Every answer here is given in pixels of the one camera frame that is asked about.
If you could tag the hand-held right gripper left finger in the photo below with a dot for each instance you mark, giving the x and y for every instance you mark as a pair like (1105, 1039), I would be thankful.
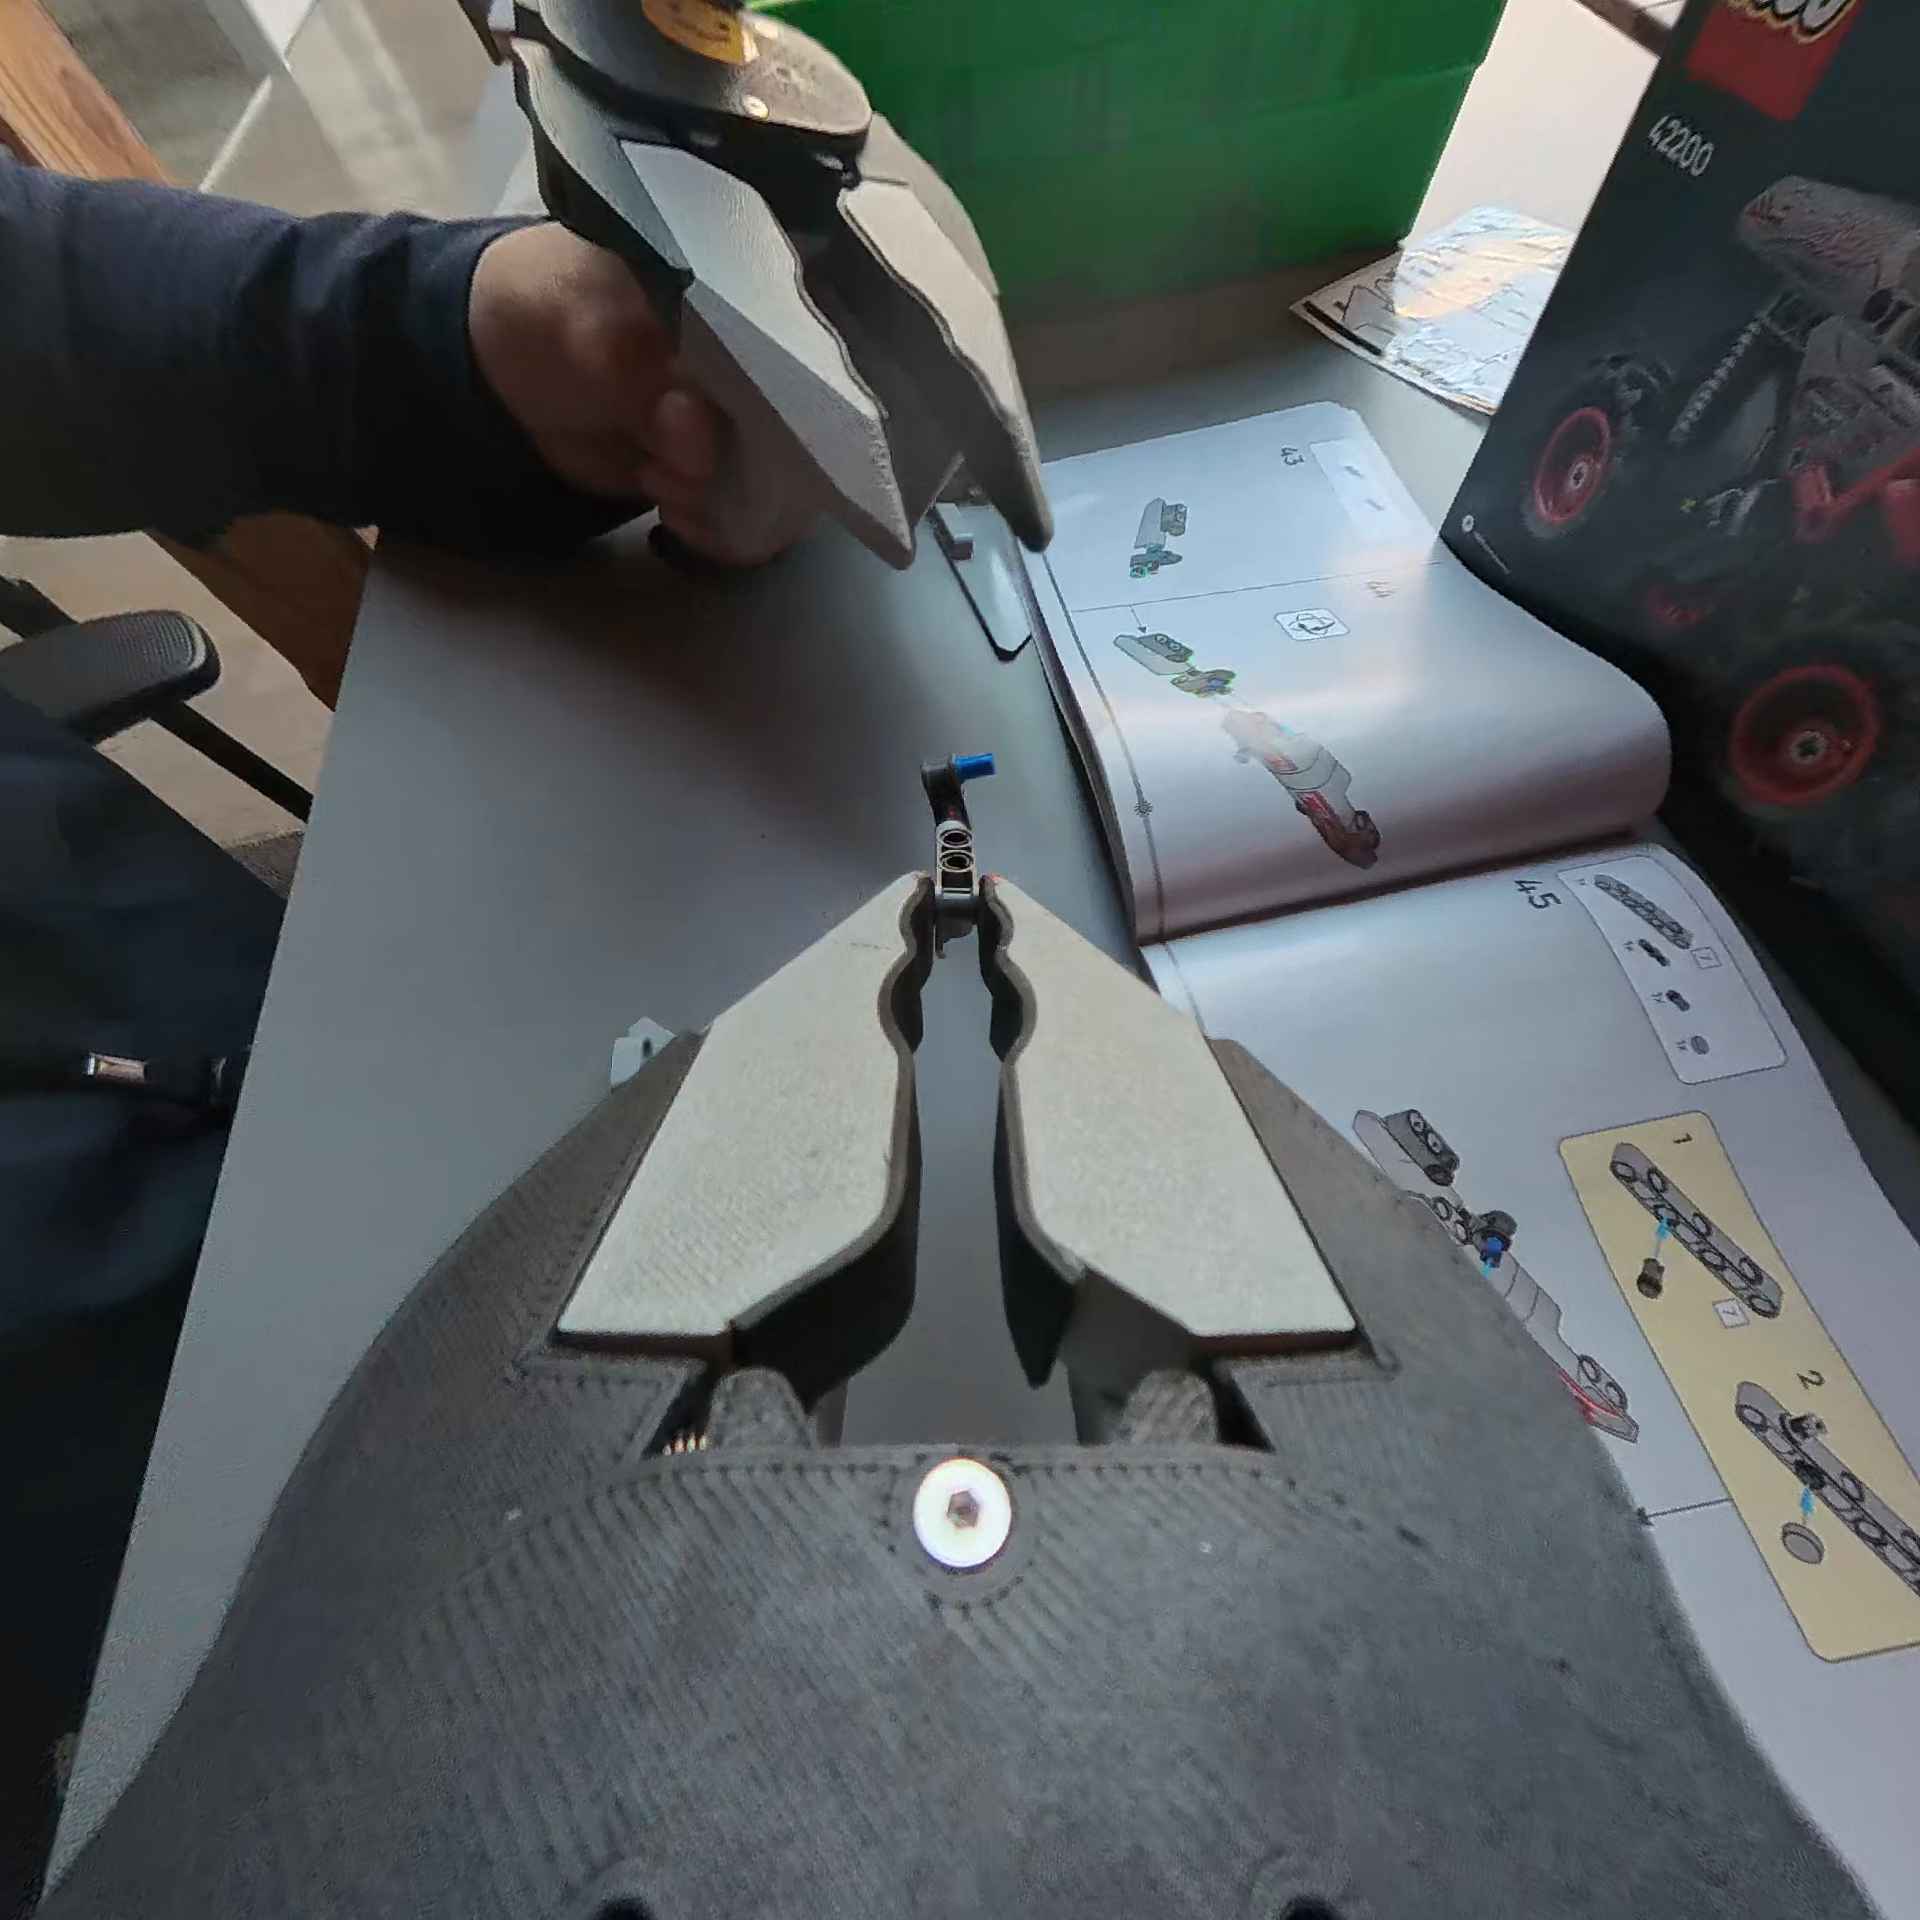
(749, 1172)

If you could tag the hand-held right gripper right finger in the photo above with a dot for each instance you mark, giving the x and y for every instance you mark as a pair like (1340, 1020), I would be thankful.
(1157, 1185)

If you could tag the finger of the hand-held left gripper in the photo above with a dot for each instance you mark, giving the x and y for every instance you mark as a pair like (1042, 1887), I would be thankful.
(938, 333)
(778, 362)

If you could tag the black lego piece blue pin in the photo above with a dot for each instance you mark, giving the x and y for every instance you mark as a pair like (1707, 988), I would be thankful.
(959, 855)

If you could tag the person's left forearm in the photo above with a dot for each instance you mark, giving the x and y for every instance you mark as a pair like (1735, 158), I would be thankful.
(227, 346)

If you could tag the grey lego panel piece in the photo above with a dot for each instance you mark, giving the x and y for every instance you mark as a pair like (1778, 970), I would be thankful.
(983, 594)

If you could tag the lego instruction booklet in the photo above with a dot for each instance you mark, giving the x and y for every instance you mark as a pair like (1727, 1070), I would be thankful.
(1350, 781)

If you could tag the lego sticker sheet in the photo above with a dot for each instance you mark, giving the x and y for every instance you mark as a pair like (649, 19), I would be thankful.
(1456, 303)

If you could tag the black lego set box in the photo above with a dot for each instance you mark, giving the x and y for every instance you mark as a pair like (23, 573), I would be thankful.
(1695, 449)

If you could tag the person's left hand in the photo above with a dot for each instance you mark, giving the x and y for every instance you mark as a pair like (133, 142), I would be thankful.
(570, 362)

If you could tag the green plastic bin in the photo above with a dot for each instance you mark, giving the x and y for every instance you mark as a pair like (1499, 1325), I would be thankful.
(1202, 165)

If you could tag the wooden cabinet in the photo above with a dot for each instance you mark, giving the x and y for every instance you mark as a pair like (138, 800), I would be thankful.
(60, 88)

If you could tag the person's dark clothed body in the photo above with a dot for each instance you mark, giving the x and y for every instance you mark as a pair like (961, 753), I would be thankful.
(88, 1199)

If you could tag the black chair armrest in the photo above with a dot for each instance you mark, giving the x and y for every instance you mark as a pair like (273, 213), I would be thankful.
(121, 668)

